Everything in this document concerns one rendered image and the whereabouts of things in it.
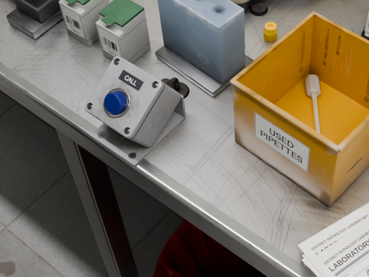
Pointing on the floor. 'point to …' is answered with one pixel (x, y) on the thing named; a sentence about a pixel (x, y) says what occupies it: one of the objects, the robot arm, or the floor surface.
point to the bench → (178, 144)
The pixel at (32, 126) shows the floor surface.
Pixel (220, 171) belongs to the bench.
